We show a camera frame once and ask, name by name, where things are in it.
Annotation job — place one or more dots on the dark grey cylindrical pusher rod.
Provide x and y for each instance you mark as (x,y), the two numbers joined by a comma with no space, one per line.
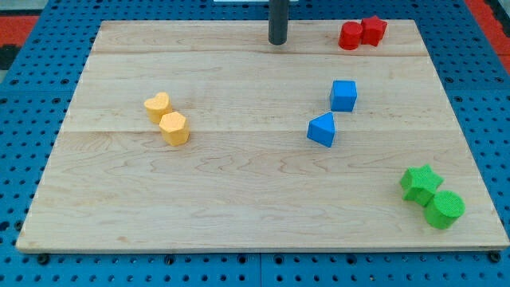
(278,21)

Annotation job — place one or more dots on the blue cube block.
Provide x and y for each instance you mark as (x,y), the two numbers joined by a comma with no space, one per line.
(343,96)

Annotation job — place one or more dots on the red cylinder block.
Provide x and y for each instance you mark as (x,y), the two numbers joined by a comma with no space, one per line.
(350,35)

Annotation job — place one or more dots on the red star block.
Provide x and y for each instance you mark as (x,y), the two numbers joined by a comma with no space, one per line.
(374,29)

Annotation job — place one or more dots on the blue triangular prism block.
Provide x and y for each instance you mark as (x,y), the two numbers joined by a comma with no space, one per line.
(322,129)

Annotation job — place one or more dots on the yellow heart block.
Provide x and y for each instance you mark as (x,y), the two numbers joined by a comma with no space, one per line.
(158,106)

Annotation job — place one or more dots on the light wooden board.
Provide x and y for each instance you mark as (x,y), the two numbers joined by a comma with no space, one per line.
(248,179)

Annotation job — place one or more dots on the yellow hexagon block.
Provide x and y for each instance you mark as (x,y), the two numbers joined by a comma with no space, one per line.
(174,128)

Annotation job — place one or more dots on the green star block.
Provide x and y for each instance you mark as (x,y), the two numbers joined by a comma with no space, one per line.
(419,184)

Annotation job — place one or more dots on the green cylinder block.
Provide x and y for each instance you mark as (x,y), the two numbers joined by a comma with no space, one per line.
(444,209)

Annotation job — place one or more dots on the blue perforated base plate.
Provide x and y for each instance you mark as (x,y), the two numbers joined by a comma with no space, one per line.
(39,85)

